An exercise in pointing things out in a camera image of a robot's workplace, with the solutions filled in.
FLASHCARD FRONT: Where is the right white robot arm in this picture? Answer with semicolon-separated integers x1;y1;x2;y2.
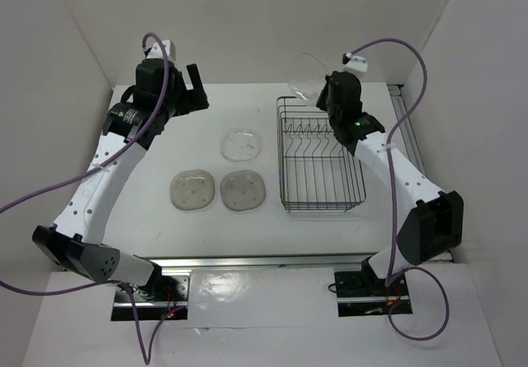
317;72;464;295

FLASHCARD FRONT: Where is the purple cable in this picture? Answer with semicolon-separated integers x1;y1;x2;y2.
350;39;450;340
0;32;182;366

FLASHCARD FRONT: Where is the aluminium front rail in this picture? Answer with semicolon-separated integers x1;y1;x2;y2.
64;252;450;272

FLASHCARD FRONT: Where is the clear plate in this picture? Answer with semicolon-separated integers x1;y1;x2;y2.
219;170;266;212
169;169;215;211
220;129;263;162
288;52;328;107

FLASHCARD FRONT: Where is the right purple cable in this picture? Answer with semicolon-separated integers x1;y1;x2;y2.
350;39;450;340

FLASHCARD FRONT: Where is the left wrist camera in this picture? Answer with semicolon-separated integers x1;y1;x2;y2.
145;40;177;66

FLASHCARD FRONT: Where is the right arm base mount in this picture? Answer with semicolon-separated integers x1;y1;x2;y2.
328;264;413;318

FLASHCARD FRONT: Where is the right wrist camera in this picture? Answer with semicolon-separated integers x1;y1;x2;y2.
342;52;368;78

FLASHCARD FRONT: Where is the wire dish rack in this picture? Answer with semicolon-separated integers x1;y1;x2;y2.
276;96;366;213

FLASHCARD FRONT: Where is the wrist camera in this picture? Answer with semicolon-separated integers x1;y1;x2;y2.
145;40;177;66
342;52;368;78

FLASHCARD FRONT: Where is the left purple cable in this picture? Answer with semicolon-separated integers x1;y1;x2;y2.
0;32;182;366

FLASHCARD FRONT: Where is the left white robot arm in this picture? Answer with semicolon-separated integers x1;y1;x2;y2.
32;59;209;300

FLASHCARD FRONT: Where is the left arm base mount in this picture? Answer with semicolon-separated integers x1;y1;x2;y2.
111;271;191;322

